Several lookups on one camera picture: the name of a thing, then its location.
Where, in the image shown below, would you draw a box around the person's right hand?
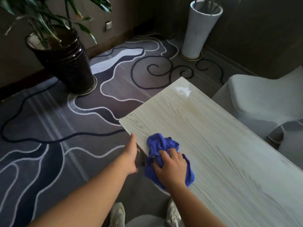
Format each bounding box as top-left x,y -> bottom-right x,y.
152,148 -> 188,191

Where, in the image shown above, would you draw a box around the person's left hand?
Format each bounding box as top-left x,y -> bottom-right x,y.
118,133 -> 139,176

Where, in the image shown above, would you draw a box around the blue microfibre cloth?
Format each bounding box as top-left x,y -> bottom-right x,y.
145,133 -> 195,190

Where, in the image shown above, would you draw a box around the person's right forearm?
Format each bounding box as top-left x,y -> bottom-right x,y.
167,183 -> 228,227

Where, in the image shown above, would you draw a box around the person's left forearm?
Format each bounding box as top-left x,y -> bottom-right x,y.
27,159 -> 129,227

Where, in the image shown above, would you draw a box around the person's white right shoe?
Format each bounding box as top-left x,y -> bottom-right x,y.
165,198 -> 181,227

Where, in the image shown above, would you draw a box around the person's white shoe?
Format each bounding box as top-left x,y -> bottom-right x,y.
109,202 -> 126,227
165,198 -> 181,227

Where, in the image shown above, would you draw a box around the person's grey shorts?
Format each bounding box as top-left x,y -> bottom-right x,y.
125,215 -> 167,227

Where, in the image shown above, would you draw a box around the person's white left shoe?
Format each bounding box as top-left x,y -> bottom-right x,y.
109,202 -> 126,227

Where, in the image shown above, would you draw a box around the grey wooden table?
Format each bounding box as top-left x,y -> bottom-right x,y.
118,77 -> 303,227

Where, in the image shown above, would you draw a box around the black ribbed plant pot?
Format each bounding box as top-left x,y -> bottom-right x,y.
25,27 -> 98,95

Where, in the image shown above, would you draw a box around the white covered chair purple sash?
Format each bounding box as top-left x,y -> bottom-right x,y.
212,66 -> 303,140
266,120 -> 303,171

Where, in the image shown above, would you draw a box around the tall white planter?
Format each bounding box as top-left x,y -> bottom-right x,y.
180,0 -> 224,61

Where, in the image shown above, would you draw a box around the green leafy plant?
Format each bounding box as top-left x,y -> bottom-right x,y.
0,0 -> 112,50

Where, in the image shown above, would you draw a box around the black floor cable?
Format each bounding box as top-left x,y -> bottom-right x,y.
0,79 -> 126,144

